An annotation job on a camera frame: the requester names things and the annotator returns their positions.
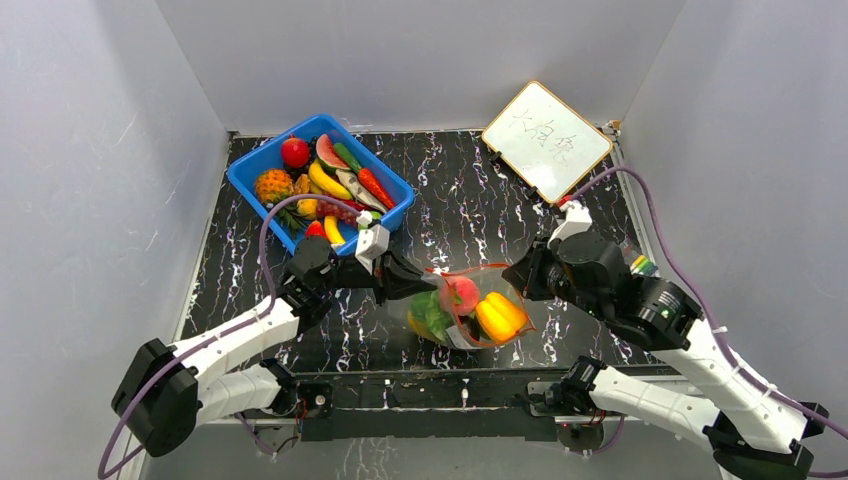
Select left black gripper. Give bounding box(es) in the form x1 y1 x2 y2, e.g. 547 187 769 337
316 242 437 307

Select green toy lettuce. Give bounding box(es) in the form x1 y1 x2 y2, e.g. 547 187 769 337
407 290 456 346

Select yellow toy bell pepper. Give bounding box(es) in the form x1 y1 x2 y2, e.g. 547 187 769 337
475 292 530 345

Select clear zip top bag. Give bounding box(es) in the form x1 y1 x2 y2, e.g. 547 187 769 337
400 264 535 351

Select yellow toy mango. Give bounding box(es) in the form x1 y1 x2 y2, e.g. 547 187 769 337
406 311 446 344

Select toy peach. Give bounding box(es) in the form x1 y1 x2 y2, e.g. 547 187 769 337
439 275 481 316

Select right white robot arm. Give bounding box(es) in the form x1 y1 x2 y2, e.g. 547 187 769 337
503 231 827 479

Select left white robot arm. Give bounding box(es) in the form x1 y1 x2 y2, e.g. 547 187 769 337
111 236 438 457

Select small yellow toy banana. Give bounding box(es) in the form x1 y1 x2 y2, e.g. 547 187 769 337
323 215 346 248

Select toy purple grapes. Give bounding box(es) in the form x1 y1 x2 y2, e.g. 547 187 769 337
316 200 359 227

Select toy carrot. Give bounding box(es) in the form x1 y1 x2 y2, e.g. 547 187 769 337
357 167 395 210

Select toy mushroom slice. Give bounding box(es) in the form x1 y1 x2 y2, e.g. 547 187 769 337
335 170 388 214

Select pack of coloured markers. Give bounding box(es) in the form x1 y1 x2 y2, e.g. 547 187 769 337
621 243 658 277

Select white dry-erase board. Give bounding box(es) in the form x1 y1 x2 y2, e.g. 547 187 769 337
481 81 613 204

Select green toy cucumber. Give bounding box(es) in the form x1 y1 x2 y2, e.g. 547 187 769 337
333 142 362 175

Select toy watermelon slice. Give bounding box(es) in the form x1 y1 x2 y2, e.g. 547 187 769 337
315 134 350 172

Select orange toy pineapple fruit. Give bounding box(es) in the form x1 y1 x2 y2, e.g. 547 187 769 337
254 168 304 233

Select red toy pomegranate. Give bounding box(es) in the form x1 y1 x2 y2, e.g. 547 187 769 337
280 135 311 169

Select blue plastic bin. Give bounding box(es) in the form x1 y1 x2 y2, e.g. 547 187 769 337
227 115 414 255

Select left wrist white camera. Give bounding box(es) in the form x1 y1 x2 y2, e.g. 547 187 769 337
354 211 390 274

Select wrist white camera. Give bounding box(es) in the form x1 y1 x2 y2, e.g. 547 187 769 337
354 211 390 274
547 200 593 249

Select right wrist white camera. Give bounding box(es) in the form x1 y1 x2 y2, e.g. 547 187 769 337
547 200 593 249

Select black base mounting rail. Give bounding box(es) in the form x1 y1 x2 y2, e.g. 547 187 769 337
132 364 670 444

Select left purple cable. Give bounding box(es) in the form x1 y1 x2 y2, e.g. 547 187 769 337
97 193 364 480

